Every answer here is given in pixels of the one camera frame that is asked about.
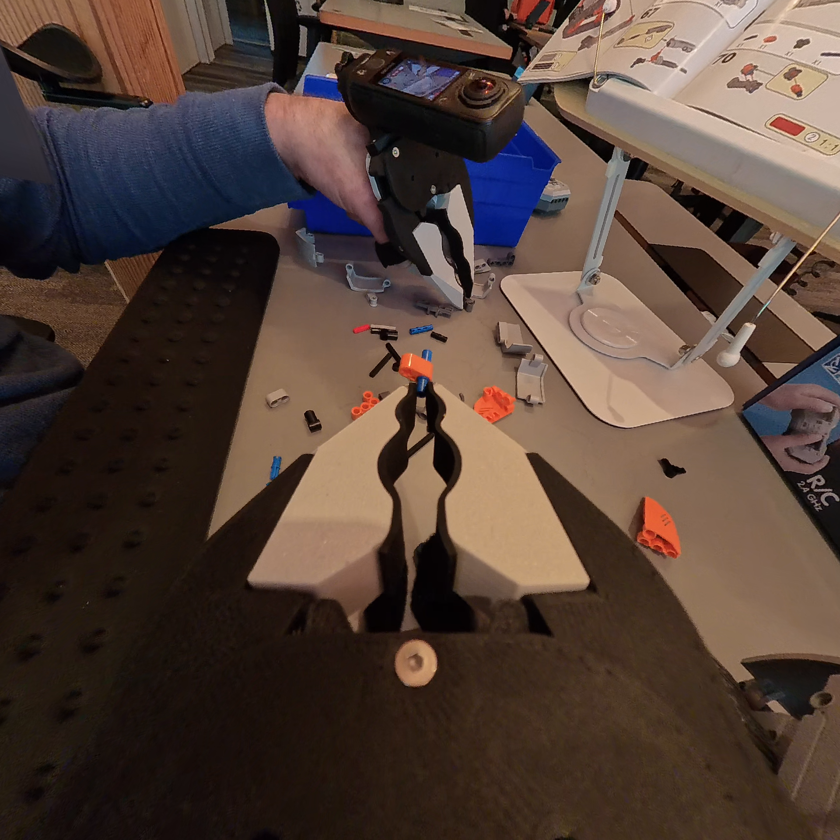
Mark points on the grey white toy module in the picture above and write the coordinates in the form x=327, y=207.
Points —
x=554, y=195

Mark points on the dark grey double connector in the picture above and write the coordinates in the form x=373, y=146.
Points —
x=433, y=308

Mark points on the black dimpled pad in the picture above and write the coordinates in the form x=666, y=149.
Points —
x=131, y=426

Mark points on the orange connector brick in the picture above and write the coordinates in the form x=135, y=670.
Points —
x=415, y=366

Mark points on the black office chair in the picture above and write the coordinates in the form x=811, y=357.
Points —
x=289, y=46

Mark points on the dark grey beam brick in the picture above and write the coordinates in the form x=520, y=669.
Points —
x=502, y=259

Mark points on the grey curved panel brick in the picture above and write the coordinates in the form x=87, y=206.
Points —
x=513, y=337
x=531, y=379
x=310, y=246
x=484, y=285
x=366, y=279

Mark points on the black connector brick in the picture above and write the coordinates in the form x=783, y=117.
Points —
x=312, y=420

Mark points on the white book stand base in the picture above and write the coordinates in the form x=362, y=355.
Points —
x=544, y=315

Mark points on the blue storage bin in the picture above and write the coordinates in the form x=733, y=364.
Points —
x=505, y=190

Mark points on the blue robot kit box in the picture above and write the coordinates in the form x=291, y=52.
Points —
x=800, y=459

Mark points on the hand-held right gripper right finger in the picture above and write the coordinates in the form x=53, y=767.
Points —
x=518, y=518

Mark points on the person's left hand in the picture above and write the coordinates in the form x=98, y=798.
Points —
x=315, y=144

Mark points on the person's left forearm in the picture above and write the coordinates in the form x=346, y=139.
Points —
x=144, y=177

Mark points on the orange multi-hole connector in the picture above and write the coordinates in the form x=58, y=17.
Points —
x=364, y=403

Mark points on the short black axle rod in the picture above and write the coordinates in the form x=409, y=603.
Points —
x=380, y=366

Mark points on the black grey pin connector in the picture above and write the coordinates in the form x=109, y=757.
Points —
x=384, y=331

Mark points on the partly built toy robot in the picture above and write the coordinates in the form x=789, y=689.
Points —
x=807, y=754

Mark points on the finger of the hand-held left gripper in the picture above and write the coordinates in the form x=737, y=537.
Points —
x=430, y=253
x=464, y=220

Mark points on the instruction booklet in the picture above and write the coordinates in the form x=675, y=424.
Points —
x=722, y=39

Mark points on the small black connector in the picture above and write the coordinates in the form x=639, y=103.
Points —
x=670, y=467

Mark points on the orange wedge panel brick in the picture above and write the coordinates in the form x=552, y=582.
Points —
x=657, y=528

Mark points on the orange curved panel brick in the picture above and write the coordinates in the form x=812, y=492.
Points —
x=493, y=403

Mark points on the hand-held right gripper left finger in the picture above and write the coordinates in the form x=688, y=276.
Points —
x=321, y=518

